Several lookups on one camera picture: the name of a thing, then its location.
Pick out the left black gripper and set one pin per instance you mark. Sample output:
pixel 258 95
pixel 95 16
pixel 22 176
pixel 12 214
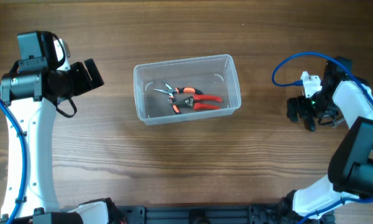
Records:
pixel 81 78

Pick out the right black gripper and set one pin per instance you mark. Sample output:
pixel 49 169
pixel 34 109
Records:
pixel 303 111

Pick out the red black screwdriver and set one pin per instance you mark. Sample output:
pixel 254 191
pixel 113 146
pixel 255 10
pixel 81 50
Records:
pixel 309 123

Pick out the clear plastic storage container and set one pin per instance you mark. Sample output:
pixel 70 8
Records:
pixel 213 75

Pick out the orange black needle-nose pliers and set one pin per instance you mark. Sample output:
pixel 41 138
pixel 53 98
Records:
pixel 171 91

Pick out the red handled cutting pliers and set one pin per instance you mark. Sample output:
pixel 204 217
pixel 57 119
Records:
pixel 195 102

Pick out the silver combination wrench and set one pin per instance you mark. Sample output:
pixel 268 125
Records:
pixel 337 121

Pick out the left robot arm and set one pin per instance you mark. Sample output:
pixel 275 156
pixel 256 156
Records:
pixel 30 94

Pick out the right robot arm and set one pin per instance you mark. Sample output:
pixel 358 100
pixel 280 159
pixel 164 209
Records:
pixel 337 97

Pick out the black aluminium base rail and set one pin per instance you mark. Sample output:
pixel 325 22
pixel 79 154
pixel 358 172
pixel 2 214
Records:
pixel 248 214

